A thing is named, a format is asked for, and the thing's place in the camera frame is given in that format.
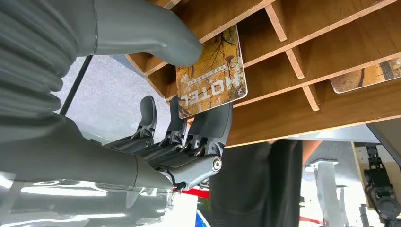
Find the seated person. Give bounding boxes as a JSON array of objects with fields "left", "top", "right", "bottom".
[{"left": 209, "top": 139, "right": 323, "bottom": 227}]

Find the wooden card organizer box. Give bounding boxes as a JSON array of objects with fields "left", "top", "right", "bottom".
[{"left": 125, "top": 0, "right": 401, "bottom": 149}]

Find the hotel card in organizer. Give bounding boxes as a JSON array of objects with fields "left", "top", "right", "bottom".
[{"left": 330, "top": 57, "right": 401, "bottom": 94}]

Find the black floor stand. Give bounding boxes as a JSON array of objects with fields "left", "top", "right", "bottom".
[{"left": 363, "top": 143, "right": 401, "bottom": 227}]

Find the thin black cable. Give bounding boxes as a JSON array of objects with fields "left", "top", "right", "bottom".
[{"left": 59, "top": 55, "right": 94, "bottom": 116}]

